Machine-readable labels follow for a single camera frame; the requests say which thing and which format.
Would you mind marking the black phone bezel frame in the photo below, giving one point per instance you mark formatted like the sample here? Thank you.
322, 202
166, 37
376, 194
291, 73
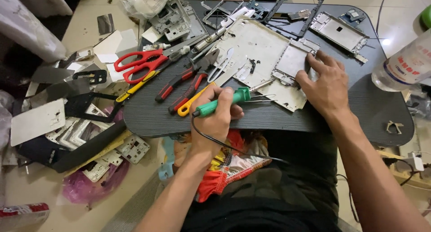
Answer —
308, 18

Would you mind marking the person's dark shirt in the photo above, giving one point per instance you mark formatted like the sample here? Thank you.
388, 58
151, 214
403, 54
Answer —
286, 191

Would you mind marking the red black cutting pliers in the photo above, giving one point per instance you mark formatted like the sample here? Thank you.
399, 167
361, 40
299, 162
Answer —
183, 79

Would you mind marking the clear plastic bottle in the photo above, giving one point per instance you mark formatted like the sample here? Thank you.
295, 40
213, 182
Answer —
404, 65

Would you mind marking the person's left hand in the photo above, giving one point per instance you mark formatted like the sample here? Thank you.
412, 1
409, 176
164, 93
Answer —
210, 131

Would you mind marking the small metal bracket piece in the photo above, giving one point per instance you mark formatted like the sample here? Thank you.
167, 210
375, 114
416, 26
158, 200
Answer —
394, 127

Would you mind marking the white paper cards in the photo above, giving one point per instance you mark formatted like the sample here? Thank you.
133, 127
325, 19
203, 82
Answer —
114, 45

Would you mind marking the dark glossy card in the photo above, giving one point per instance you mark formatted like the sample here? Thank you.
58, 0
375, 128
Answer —
105, 24

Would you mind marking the metal tweezers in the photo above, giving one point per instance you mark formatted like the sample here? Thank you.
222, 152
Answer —
262, 98

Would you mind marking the large silver phone frame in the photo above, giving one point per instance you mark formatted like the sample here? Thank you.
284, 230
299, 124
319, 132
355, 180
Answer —
338, 31

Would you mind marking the person's right hand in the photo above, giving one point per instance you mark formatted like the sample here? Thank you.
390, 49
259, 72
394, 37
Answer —
328, 89

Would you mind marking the dirty white work board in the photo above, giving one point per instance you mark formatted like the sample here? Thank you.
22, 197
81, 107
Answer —
251, 43

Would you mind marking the yellow black screwdriver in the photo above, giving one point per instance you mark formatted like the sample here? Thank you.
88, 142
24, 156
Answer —
141, 85

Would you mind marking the green round object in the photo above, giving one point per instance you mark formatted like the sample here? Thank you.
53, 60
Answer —
427, 16

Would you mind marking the clear plastic bag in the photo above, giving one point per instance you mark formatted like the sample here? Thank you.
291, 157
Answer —
144, 1

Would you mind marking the small dark circuit board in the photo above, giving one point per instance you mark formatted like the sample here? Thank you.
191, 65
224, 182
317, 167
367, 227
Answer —
299, 14

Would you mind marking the white power adapter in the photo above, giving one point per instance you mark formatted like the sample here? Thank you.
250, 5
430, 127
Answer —
416, 161

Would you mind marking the small black bracket frame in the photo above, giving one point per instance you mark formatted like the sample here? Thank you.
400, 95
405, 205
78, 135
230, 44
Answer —
90, 76

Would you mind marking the yellow paper sheet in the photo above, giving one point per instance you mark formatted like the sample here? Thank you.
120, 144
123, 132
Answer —
111, 148

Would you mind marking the pile of white phone frames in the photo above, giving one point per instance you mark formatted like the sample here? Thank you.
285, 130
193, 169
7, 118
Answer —
133, 149

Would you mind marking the blue phone circuit board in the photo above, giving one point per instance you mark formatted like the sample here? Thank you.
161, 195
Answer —
352, 16

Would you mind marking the white plastic pry tool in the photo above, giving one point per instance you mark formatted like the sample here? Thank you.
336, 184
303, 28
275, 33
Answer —
220, 68

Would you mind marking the wooden power strip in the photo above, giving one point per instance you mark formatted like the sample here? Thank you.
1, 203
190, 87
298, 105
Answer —
404, 178

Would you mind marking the small white glue tube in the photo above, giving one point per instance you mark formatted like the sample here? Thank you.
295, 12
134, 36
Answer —
156, 47

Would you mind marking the pink plastic bag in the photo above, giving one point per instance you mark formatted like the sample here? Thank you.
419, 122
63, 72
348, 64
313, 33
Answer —
84, 188

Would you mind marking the person's colourful shorts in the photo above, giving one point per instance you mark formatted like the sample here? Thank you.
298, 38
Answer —
222, 174

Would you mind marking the white plastic strip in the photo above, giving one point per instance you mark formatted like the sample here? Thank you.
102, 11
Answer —
237, 16

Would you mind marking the grey plastic sheets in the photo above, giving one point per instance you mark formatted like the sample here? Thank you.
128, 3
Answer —
50, 75

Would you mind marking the long black foam pad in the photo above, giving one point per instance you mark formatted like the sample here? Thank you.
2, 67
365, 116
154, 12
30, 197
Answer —
91, 148

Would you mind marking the red white packet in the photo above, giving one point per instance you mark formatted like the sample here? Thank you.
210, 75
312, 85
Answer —
22, 215

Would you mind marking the white phone back cover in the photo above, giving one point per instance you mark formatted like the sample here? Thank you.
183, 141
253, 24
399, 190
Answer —
35, 122

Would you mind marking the small silver phone frame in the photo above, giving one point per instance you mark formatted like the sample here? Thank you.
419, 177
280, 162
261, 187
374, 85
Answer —
291, 62

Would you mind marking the thin grey phone bezel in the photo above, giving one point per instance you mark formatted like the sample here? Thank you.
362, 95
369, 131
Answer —
224, 8

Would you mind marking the blue grey circuit board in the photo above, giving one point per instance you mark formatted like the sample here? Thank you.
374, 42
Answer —
256, 6

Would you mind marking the silver metal cylinder torch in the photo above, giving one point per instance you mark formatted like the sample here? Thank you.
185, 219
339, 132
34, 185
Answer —
208, 39

